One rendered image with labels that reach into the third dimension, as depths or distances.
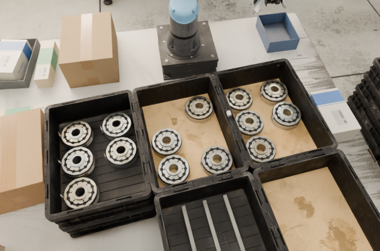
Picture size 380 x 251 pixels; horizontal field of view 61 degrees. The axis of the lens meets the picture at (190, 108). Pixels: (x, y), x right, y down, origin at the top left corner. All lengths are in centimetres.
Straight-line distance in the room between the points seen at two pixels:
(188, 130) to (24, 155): 56
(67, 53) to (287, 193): 101
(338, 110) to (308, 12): 183
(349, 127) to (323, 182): 29
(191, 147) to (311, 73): 73
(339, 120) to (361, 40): 171
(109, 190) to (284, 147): 61
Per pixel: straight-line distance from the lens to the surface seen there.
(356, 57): 284
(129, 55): 159
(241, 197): 107
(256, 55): 160
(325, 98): 140
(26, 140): 124
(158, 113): 120
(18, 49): 165
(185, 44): 139
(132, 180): 109
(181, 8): 130
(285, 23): 177
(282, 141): 118
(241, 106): 119
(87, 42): 146
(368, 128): 207
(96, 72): 144
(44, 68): 157
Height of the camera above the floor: 182
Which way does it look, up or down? 55 degrees down
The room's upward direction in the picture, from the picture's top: straight up
